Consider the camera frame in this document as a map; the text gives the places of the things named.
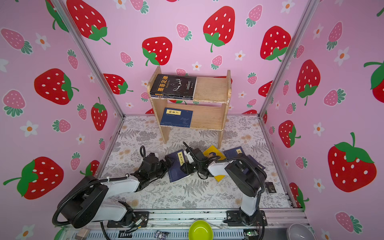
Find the yellow cartoon cover book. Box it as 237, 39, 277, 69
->
203, 145, 226, 182

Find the blue book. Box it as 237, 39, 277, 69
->
247, 155, 266, 170
224, 147, 245, 159
165, 150, 189, 183
160, 108, 193, 128

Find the grey bowl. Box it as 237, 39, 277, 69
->
287, 223, 316, 240

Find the small black card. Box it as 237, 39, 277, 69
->
265, 182, 277, 194

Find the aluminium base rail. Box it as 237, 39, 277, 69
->
58, 209, 312, 240

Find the wooden two-tier shelf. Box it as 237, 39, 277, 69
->
150, 70, 232, 149

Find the black book yellow title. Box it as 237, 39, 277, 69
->
150, 74, 197, 98

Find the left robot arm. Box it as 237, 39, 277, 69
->
52, 146, 175, 229

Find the dark portrait cover book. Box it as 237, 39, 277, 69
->
150, 95, 193, 101

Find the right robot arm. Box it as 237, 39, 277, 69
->
181, 143, 267, 226

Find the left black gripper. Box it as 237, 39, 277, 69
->
149, 156, 177, 182

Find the green bowl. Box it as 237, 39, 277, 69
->
188, 220, 214, 240

